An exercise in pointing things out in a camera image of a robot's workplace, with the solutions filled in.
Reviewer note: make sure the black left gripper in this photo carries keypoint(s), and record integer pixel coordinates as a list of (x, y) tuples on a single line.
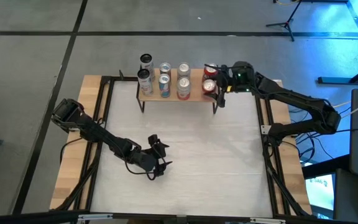
[(146, 158)]

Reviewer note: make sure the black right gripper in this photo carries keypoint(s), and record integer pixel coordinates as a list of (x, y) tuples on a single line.
[(225, 82)]

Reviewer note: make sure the red beverage can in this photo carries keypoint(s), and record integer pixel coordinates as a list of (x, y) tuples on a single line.
[(210, 72), (209, 87)]

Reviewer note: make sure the silver and red Spindrift can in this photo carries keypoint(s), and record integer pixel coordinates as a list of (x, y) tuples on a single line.
[(183, 69), (183, 88)]

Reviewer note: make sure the blue and silver beverage can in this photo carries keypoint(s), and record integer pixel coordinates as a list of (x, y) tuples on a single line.
[(164, 85), (165, 68)]

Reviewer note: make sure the dark can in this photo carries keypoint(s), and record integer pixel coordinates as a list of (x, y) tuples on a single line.
[(144, 81)]

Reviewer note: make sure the white can with black lid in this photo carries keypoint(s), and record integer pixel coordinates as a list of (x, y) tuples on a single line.
[(146, 60)]

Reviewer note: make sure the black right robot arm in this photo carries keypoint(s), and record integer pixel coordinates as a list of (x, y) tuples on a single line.
[(297, 99)]

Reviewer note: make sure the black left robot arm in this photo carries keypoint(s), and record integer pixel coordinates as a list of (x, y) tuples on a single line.
[(98, 133)]

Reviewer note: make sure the black tripod stand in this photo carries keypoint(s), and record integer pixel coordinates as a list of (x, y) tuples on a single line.
[(287, 23)]

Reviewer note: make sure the bright display screen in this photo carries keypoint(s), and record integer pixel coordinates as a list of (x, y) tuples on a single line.
[(319, 193)]

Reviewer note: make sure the dark grey box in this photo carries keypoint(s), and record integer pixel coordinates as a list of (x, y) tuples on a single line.
[(348, 196)]

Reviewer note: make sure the wooden shelf with black frame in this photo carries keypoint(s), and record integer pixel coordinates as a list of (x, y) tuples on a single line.
[(196, 87)]

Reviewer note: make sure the black aluminium table frame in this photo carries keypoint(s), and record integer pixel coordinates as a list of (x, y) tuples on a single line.
[(126, 78)]

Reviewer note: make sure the silver aluminium bracket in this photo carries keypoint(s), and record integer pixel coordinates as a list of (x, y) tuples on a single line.
[(95, 216), (267, 220)]

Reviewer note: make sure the black desk leg frame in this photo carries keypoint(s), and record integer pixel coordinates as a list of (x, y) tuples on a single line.
[(337, 81)]

